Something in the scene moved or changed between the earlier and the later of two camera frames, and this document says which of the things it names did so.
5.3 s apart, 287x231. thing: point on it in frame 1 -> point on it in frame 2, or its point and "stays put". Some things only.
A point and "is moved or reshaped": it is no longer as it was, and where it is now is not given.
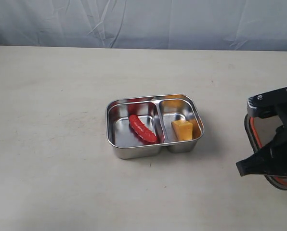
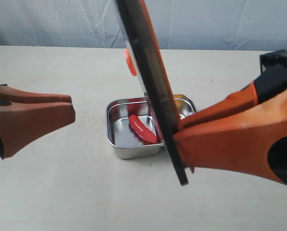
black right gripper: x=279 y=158 -> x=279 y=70
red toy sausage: x=141 y=129 stays put
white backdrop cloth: x=250 y=25 stays put
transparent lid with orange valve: x=260 y=132 is moved or reshaped
